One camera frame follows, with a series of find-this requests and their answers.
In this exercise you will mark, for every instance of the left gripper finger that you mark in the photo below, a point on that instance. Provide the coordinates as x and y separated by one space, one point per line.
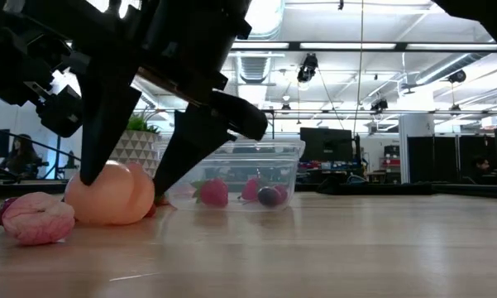
103 124
190 153

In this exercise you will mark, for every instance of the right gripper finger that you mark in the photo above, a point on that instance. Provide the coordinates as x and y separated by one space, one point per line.
492 16

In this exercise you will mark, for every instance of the small red plastic strawberry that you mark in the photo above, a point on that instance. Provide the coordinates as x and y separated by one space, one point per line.
213 193

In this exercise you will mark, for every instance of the plastic peach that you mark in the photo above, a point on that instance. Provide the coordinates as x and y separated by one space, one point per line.
111 198

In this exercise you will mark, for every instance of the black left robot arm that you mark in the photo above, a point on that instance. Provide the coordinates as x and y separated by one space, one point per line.
16 62

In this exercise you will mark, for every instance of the clear plastic tupperware container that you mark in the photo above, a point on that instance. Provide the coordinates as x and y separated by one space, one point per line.
264 145

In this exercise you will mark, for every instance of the green artificial succulent plant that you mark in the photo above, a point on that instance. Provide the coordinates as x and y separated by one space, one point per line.
140 124

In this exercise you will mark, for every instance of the white geometric plant pot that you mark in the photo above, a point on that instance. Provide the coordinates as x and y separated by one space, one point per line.
134 151

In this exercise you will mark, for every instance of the white led light strip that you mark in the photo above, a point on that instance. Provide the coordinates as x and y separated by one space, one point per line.
452 46
347 45
260 45

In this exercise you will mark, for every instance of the person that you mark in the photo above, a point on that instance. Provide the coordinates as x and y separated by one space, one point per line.
22 157
481 165

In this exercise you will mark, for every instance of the black overhead rig beam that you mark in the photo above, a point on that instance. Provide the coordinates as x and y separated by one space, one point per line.
294 46

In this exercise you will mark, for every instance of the pink plastic raspberry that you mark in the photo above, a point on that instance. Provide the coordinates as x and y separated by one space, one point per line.
37 219

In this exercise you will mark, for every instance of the white column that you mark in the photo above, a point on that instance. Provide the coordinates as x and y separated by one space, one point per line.
415 124

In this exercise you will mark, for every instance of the black partition panels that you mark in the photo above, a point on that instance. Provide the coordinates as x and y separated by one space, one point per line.
446 159

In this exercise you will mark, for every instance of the black ceiling-mounted camera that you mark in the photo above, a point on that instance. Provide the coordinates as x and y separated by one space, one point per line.
457 76
378 105

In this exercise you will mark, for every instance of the silver ventilation duct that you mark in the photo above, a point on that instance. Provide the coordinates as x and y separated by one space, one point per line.
254 68

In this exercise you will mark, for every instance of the black overhead camera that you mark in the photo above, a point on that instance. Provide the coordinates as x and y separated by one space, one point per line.
308 68

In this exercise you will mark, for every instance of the black background rig frame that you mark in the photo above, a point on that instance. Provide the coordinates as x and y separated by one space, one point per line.
335 111

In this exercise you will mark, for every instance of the black aluminium table frame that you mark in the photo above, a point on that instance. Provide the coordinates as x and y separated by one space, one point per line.
471 190

